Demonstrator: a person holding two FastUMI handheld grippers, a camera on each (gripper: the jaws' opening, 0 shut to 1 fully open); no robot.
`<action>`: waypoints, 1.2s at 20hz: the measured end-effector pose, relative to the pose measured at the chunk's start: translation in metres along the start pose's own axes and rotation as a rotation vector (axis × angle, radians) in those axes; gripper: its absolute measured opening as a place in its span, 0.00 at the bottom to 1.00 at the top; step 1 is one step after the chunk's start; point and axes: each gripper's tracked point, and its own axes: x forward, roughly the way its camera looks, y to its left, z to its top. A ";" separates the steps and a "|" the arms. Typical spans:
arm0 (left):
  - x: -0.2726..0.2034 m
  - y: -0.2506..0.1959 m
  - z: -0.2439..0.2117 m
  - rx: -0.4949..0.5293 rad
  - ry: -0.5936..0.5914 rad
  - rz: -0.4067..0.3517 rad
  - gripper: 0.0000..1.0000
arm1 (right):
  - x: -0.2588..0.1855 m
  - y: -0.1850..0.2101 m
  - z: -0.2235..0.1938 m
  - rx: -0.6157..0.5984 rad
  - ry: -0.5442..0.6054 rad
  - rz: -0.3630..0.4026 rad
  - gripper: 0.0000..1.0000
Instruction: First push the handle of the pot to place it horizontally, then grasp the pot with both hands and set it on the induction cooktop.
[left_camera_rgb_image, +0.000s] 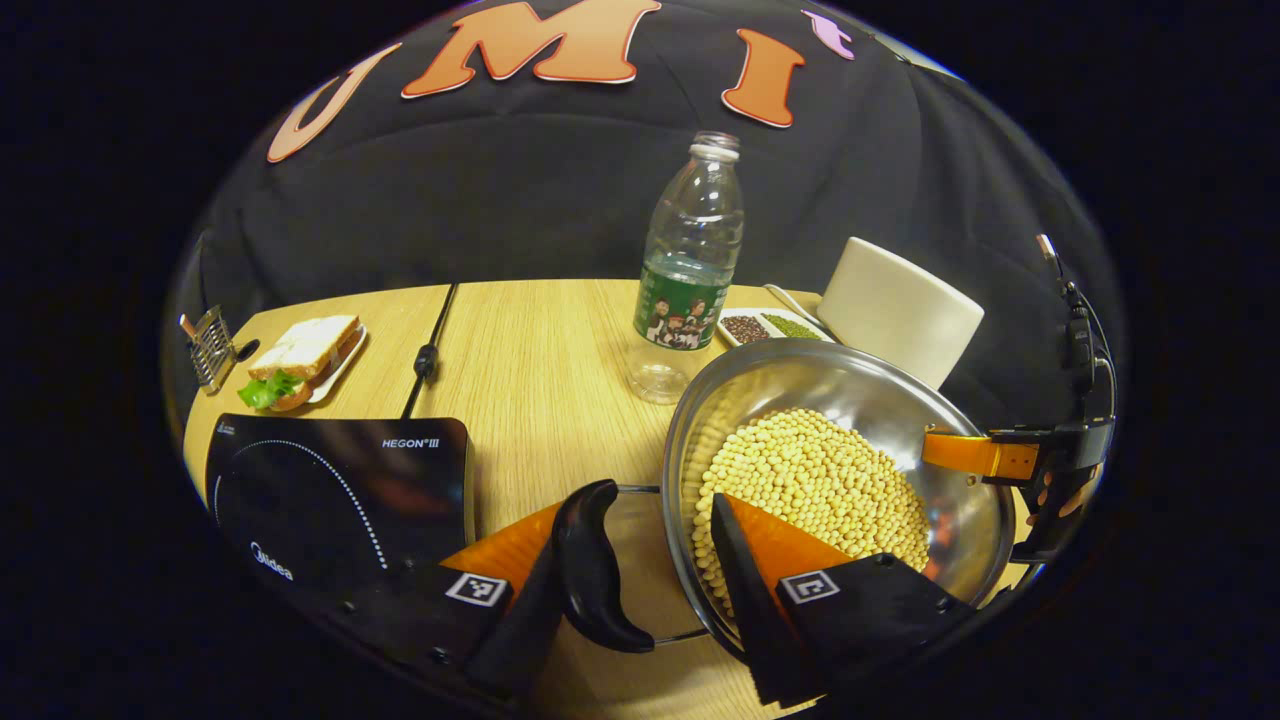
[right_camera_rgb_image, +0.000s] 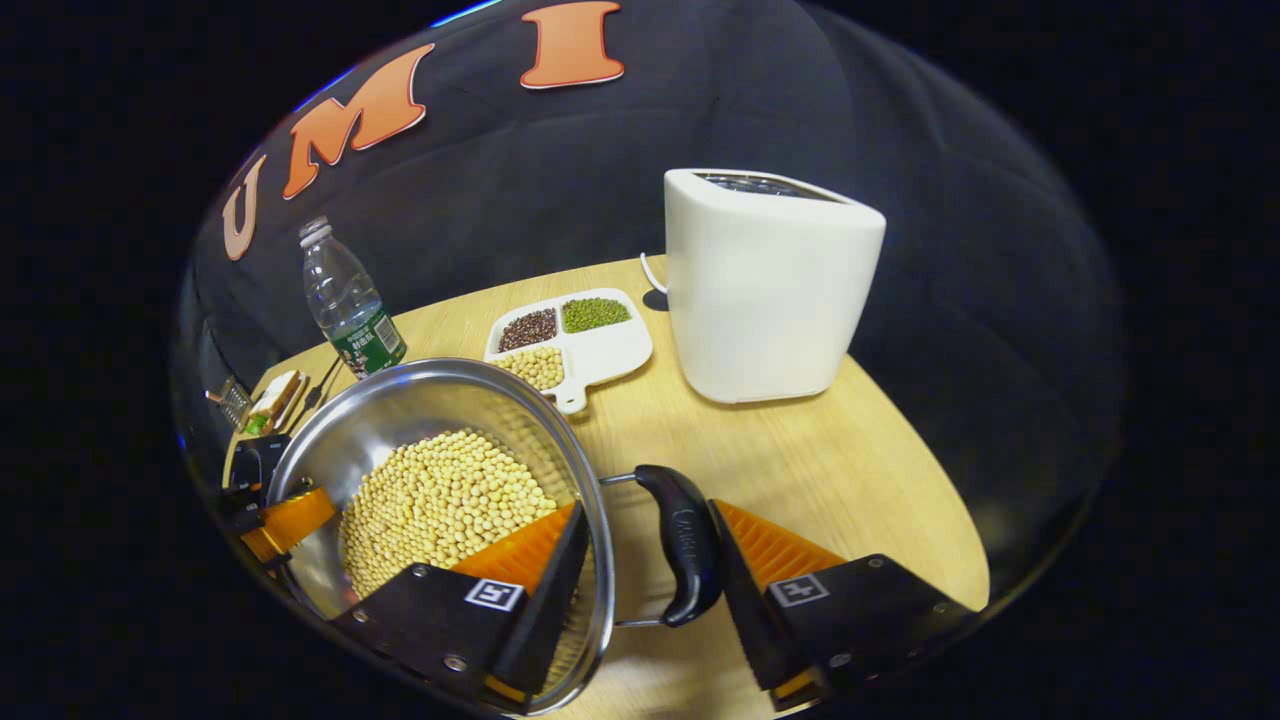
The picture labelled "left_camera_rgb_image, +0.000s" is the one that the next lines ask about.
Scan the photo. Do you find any sandwich with lettuce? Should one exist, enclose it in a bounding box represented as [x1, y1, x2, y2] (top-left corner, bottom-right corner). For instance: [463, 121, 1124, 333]
[238, 315, 363, 411]

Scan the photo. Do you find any black backdrop cloth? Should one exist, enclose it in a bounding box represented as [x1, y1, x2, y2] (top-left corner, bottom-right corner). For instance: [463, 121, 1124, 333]
[165, 0, 1121, 431]

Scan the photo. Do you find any white divided bean dish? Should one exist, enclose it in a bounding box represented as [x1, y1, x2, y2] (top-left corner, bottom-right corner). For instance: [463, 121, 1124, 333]
[717, 307, 836, 348]

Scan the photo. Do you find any clear plastic water bottle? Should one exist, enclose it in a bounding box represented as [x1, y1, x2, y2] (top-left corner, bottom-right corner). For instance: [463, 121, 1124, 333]
[628, 131, 746, 405]

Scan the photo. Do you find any steel pot with soybeans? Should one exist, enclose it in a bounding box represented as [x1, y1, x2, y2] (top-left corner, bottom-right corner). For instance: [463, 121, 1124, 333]
[555, 338, 1018, 661]

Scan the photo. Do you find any white appliance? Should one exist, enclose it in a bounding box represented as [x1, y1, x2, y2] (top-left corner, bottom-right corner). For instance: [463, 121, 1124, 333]
[817, 237, 986, 391]

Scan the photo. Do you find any black induction cooktop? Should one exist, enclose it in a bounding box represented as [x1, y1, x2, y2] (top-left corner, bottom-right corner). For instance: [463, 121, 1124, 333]
[205, 413, 476, 601]

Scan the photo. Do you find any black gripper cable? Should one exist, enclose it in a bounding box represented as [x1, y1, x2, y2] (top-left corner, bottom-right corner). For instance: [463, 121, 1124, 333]
[1035, 233, 1119, 426]

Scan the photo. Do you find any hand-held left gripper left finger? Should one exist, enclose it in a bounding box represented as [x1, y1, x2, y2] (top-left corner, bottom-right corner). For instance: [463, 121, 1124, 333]
[343, 500, 571, 703]

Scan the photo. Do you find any small metal rack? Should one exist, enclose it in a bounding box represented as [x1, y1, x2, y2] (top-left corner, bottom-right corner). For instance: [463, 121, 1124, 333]
[180, 305, 259, 393]

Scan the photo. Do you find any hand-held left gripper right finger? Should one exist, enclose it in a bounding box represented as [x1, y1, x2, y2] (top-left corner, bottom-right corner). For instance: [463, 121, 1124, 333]
[708, 493, 978, 709]

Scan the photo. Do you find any black cooktop power cable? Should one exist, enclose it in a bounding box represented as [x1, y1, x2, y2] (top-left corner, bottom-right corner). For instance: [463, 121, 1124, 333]
[400, 283, 459, 419]

